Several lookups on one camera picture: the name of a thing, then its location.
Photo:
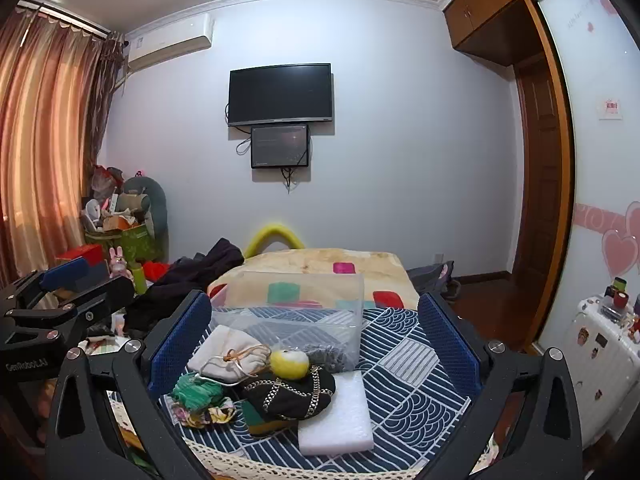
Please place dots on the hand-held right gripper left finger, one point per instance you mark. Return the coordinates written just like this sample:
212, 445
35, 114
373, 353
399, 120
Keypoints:
176, 346

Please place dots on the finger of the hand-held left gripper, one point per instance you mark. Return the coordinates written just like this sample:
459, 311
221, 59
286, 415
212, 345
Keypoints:
102, 292
67, 272

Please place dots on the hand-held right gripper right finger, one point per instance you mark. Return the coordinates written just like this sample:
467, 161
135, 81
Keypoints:
450, 341

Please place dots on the green knitted cloth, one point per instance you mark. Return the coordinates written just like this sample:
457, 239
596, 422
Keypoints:
195, 390

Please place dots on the floral fabric piece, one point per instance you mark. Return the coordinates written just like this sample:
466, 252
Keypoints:
210, 415

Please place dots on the yellow plush ball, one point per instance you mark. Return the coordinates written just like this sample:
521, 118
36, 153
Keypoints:
288, 363

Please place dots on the clear plastic storage box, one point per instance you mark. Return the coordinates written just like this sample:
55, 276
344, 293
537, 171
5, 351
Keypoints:
300, 285

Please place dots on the red box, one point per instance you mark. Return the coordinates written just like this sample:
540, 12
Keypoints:
82, 255

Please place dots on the pink bunny toy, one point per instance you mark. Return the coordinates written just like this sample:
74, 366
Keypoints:
119, 262

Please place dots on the green cup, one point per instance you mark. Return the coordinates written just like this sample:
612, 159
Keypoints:
139, 280

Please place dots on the green paper bag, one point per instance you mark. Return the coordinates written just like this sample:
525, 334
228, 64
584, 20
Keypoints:
125, 245

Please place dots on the red cloth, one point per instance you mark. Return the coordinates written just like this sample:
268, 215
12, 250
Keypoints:
156, 270

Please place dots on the dark backpack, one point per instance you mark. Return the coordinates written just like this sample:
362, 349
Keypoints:
432, 277

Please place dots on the dark clothes pile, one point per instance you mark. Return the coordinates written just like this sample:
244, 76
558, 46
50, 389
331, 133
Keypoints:
200, 270

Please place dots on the red plastic bag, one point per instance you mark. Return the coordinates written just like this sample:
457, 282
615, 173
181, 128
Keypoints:
106, 180

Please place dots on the grey knitted item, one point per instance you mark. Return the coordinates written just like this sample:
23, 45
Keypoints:
332, 358

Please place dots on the white foam pad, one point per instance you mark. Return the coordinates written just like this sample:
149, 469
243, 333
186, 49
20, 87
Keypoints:
345, 420

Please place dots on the orange striped curtain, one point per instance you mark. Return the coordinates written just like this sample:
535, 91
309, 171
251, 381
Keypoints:
45, 135

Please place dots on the white sticker-covered suitcase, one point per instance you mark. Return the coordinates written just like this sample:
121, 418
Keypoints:
600, 360

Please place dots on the yellow foam tube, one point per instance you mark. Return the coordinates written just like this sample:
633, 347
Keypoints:
273, 230

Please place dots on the beige printed blanket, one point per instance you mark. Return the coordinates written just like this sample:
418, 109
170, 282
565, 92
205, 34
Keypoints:
310, 260

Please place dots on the red cup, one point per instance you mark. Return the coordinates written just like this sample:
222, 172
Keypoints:
621, 300

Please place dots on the wooden room door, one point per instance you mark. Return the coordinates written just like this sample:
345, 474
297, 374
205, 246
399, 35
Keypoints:
540, 170

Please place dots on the white heart-print wardrobe door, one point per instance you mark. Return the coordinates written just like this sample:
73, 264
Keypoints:
595, 185

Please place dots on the white air conditioner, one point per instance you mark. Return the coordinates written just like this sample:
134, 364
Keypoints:
167, 42

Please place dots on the pink label sticker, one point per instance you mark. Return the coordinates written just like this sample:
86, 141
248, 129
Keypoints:
611, 109

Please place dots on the wooden overhead cabinet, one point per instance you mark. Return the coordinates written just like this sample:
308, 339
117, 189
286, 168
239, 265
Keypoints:
492, 5

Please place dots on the small black wall monitor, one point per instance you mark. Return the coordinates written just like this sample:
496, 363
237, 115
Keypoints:
279, 146

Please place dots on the wall-mounted black television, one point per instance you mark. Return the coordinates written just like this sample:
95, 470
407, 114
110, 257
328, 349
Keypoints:
280, 94

